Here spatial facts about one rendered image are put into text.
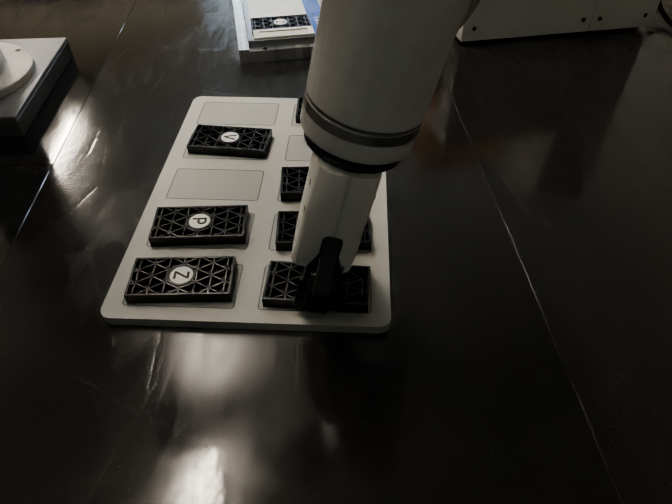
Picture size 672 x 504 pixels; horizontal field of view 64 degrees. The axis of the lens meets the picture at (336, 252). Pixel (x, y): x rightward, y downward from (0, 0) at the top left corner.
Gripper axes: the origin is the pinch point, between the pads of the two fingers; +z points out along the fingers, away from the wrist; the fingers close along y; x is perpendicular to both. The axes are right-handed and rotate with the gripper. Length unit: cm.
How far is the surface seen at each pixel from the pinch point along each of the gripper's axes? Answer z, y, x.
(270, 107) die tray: 4.5, -32.8, -9.3
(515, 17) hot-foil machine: -6, -59, 26
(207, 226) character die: 3.8, -6.8, -11.7
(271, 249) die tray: 3.5, -5.1, -4.7
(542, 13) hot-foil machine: -8, -60, 30
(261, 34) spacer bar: 3, -52, -14
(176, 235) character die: 4.4, -5.2, -14.5
